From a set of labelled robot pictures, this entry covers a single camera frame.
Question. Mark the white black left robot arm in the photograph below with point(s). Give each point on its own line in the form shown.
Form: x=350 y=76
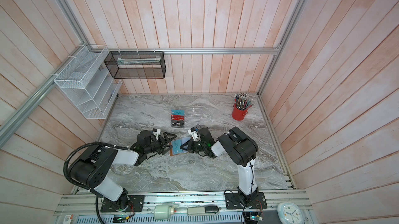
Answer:
x=88 y=166

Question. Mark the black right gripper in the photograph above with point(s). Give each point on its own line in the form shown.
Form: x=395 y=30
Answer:
x=190 y=147

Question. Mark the white wire mesh shelf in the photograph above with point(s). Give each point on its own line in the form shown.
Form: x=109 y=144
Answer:
x=87 y=84

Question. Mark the teal card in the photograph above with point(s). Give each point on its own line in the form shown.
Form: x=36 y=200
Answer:
x=178 y=145
x=178 y=112

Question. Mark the grey black rectangular device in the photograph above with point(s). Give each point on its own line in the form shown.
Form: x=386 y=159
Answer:
x=203 y=210

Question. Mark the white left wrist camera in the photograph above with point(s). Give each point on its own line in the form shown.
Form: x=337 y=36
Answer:
x=156 y=133

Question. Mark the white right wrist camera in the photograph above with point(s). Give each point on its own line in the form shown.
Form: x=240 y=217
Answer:
x=193 y=132

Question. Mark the red card in stand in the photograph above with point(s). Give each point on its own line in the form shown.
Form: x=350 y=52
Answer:
x=178 y=117

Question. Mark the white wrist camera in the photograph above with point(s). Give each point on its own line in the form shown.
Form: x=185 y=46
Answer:
x=156 y=133
x=193 y=132

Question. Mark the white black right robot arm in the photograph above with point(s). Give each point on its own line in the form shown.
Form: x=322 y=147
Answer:
x=241 y=149

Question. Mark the black card in stand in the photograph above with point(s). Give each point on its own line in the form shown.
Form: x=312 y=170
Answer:
x=177 y=124

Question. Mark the white cylindrical device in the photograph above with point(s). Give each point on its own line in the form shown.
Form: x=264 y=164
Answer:
x=163 y=211

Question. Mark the white analog clock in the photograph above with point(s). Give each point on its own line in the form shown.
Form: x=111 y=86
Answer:
x=289 y=213

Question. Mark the red metal pencil bucket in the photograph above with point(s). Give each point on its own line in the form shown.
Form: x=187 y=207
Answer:
x=238 y=114

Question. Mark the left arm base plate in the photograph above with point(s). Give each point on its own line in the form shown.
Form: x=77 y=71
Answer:
x=125 y=203

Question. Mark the clear acrylic card stand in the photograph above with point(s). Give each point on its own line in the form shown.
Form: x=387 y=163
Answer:
x=194 y=117

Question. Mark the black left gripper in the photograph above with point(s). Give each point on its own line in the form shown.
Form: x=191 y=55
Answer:
x=162 y=144

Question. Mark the black mesh wall basket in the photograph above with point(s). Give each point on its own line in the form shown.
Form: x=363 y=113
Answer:
x=136 y=64

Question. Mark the brown leather card holder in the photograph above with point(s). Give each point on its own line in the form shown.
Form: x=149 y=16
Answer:
x=179 y=146

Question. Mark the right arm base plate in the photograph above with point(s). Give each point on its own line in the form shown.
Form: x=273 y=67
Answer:
x=239 y=201

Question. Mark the teal card in stand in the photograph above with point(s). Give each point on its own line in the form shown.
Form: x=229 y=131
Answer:
x=178 y=112

